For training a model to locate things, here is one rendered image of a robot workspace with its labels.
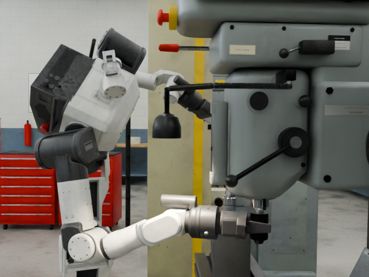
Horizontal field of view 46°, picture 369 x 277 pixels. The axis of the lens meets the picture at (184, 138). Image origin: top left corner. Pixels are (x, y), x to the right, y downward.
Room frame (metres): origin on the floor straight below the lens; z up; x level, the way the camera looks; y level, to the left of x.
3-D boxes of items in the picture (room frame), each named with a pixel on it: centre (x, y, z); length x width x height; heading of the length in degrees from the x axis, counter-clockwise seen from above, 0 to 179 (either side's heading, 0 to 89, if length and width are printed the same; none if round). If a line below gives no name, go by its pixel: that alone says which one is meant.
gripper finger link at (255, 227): (1.09, -0.19, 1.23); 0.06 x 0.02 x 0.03; 79
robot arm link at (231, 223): (1.14, -0.11, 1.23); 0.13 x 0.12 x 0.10; 169
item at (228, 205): (1.55, -0.16, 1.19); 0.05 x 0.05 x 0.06
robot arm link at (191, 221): (1.17, 0.00, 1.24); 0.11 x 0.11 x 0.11; 79
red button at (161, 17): (1.11, 0.06, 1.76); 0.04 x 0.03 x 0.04; 4
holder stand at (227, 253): (1.51, -0.16, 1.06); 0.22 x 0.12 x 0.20; 178
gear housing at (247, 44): (1.12, -0.24, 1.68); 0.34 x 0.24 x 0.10; 94
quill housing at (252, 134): (1.12, -0.20, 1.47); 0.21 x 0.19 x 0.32; 4
